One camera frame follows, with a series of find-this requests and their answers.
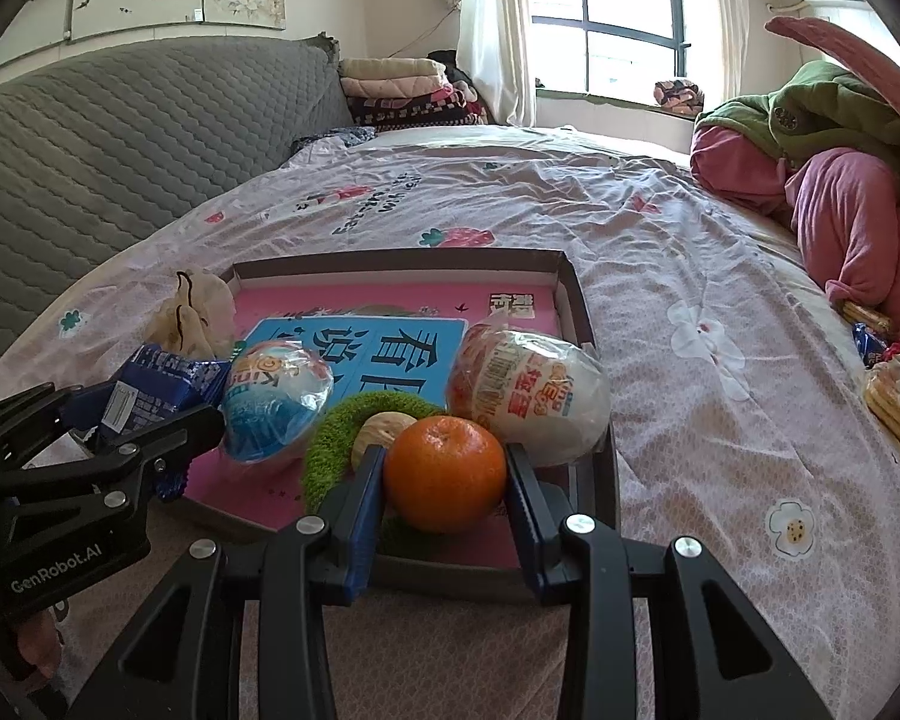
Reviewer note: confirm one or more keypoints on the window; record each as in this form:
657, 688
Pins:
622, 7

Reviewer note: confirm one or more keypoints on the large plastic-wrapped toy egg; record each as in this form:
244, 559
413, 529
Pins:
540, 397

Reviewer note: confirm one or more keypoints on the cream folded blanket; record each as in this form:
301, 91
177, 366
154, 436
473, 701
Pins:
390, 67

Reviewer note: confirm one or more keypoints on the pink folded blanket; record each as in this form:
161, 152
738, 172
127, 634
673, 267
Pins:
397, 88

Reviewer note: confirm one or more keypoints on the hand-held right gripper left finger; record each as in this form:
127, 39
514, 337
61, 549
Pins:
367, 525

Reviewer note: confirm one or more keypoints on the blue snack packet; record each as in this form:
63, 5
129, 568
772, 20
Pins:
157, 382

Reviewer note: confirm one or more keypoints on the grey quilted headboard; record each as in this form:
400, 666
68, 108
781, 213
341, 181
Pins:
120, 150

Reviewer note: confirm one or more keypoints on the green fluffy scrunchie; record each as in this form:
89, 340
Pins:
330, 435

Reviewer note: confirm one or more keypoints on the dark blue patterned cloth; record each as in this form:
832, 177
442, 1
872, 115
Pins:
334, 141

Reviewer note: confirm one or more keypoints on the strawberry printed bed sheet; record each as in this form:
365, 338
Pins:
720, 277

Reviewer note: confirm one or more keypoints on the small plastic-wrapped toy egg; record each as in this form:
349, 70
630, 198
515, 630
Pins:
277, 405

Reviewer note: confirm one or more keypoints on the person's dark clothing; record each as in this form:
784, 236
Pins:
0, 682

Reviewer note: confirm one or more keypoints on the folded floral cloth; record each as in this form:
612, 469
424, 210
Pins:
679, 96

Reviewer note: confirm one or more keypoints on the orange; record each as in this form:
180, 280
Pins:
442, 476

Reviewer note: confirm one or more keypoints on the white curtain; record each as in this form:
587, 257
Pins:
731, 22
495, 30

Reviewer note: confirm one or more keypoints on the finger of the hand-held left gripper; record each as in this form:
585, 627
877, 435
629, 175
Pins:
22, 420
172, 442

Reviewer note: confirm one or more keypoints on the orange biscuit sleeve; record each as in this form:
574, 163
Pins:
866, 316

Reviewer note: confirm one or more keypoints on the green blanket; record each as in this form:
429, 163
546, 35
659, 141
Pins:
810, 112

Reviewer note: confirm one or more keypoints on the pink quilted cushion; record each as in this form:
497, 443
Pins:
855, 52

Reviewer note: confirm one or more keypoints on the grey cardboard box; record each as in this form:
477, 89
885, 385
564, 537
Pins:
420, 262

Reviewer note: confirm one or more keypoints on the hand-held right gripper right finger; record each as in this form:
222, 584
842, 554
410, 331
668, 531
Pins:
521, 525

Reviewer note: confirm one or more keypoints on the beige plastic bag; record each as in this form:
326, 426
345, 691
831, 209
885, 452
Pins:
202, 307

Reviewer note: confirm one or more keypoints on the pink picture book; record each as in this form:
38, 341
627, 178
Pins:
307, 296

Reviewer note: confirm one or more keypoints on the walnut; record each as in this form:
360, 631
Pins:
382, 435

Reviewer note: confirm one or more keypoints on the small blue wrapper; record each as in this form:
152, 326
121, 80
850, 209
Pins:
868, 345

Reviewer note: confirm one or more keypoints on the dark patterned folded blanket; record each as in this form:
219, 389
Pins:
412, 111

